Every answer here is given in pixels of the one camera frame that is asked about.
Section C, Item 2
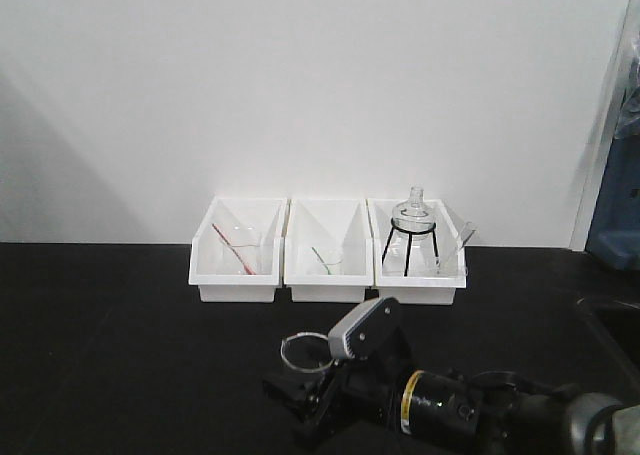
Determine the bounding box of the glass flask on tripod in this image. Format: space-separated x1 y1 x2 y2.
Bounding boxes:
391 186 436 235

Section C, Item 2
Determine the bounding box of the clear glass beaker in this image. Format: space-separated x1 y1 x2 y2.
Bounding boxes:
280 332 333 374

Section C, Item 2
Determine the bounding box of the glass beaker in left bin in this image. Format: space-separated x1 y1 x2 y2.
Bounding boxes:
221 226 262 275

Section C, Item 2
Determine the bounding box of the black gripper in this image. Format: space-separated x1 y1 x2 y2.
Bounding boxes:
262 328 415 443

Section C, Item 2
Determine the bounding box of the small beaker in middle bin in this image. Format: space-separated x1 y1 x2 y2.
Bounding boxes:
316 247 343 275

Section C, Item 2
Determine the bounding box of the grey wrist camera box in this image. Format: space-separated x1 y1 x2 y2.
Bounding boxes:
327 297 401 360

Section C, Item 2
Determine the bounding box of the green stirring rod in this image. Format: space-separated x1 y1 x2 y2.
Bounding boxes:
311 246 335 275

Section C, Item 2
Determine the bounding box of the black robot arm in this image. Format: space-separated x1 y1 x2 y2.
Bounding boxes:
263 329 639 454

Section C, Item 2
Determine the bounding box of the white middle storage bin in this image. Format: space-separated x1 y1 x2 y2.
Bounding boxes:
284 198 374 303

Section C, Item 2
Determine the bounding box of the white storage bin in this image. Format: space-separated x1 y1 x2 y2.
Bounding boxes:
284 198 374 303
189 196 287 303
367 198 467 305

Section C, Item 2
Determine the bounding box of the white right storage bin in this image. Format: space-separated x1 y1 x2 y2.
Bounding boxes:
367 198 467 305

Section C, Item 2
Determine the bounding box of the white left storage bin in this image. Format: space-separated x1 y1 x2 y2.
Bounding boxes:
189 196 287 303

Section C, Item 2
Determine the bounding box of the black wire tripod stand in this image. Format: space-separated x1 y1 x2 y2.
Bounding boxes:
381 218 439 277

